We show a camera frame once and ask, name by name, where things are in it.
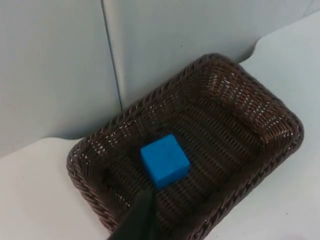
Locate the blue cube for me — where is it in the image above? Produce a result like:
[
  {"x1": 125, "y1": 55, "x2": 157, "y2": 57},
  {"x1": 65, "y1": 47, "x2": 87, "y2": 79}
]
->
[{"x1": 139, "y1": 133, "x2": 191, "y2": 190}]

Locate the dark brown wicker basket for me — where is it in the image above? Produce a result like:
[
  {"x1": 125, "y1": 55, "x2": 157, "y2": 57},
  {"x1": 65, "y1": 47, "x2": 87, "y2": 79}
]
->
[{"x1": 66, "y1": 52, "x2": 305, "y2": 240}]

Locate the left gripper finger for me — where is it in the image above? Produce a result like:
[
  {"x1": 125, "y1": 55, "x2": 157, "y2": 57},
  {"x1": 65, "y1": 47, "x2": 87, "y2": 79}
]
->
[{"x1": 108, "y1": 188, "x2": 157, "y2": 240}]

